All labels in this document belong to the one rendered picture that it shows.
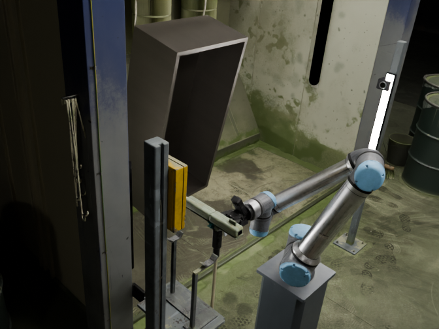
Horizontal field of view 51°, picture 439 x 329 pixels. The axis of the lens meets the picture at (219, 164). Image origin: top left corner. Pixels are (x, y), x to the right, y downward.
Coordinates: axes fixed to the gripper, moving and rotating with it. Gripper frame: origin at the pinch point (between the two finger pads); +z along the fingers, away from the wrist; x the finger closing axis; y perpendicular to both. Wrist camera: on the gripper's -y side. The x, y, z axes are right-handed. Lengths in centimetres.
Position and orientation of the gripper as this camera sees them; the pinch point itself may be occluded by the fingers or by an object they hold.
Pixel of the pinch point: (215, 225)
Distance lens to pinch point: 193.8
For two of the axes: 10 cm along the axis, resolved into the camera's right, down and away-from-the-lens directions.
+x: -7.2, -3.8, 5.8
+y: -0.7, 8.8, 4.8
